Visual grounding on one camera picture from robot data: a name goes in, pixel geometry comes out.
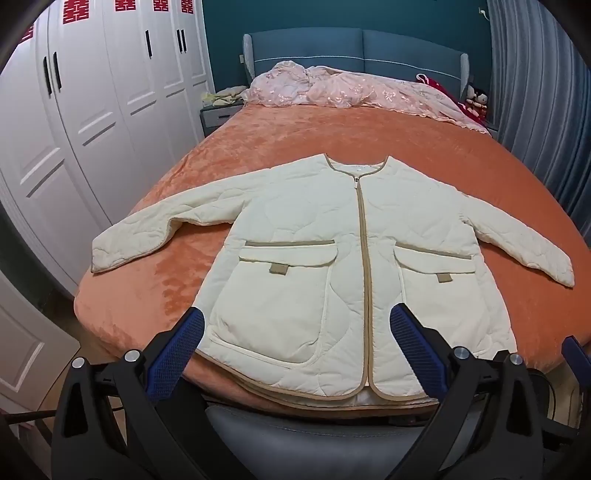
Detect grey nightstand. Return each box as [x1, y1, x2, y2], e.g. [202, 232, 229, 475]
[199, 104, 243, 139]

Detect grey-blue curtain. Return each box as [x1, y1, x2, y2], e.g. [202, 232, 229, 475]
[487, 0, 591, 232]

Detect blue upholstered bed headboard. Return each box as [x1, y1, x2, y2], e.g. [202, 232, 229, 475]
[242, 28, 470, 88]

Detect white door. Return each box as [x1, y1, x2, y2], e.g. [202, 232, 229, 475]
[0, 272, 81, 416]

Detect plush dolls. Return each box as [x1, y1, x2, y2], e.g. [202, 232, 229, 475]
[464, 85, 489, 123]

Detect red cloth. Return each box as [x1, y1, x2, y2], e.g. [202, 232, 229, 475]
[416, 73, 485, 125]

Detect orange plush bed blanket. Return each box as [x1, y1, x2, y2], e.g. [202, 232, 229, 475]
[74, 102, 591, 416]

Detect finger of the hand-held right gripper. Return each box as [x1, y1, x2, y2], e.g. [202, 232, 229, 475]
[561, 337, 591, 371]

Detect pink floral quilt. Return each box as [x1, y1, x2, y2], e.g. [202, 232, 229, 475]
[240, 60, 491, 136]

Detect cream quilted zip jacket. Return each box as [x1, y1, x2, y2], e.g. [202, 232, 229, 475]
[91, 154, 575, 409]

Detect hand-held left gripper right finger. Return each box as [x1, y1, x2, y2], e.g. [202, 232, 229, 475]
[389, 302, 561, 480]

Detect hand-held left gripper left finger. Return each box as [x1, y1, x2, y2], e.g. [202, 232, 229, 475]
[51, 305, 257, 480]

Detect beige cloth on nightstand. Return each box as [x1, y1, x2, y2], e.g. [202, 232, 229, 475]
[202, 87, 247, 108]

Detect white panelled wardrobe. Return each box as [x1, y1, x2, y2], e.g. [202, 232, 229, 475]
[0, 0, 215, 296]

